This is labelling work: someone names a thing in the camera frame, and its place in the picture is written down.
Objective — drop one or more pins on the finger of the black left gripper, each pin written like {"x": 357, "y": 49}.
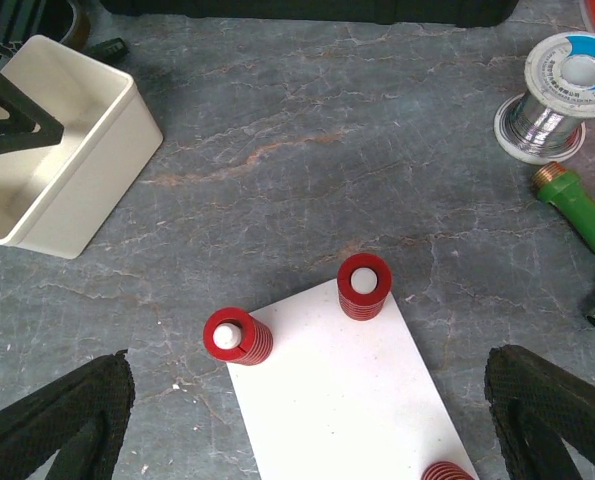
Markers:
{"x": 24, "y": 124}

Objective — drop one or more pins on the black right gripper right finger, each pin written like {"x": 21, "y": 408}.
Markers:
{"x": 537, "y": 409}

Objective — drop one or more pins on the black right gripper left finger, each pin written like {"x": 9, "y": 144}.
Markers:
{"x": 78, "y": 421}

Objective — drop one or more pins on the white plastic parts bin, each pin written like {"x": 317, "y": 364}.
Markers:
{"x": 54, "y": 199}

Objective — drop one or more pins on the large red spring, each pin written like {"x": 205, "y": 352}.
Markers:
{"x": 363, "y": 280}
{"x": 445, "y": 470}
{"x": 234, "y": 336}

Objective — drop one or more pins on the green brass pipe fitting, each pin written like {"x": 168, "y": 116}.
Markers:
{"x": 561, "y": 188}

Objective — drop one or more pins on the black plastic toolbox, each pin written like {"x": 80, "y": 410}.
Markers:
{"x": 460, "y": 13}

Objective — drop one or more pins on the black screwdriver handle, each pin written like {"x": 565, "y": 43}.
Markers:
{"x": 109, "y": 51}

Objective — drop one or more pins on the white peg base plate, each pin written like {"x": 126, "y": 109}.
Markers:
{"x": 342, "y": 399}

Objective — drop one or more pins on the solder wire spool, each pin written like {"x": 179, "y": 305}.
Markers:
{"x": 547, "y": 122}

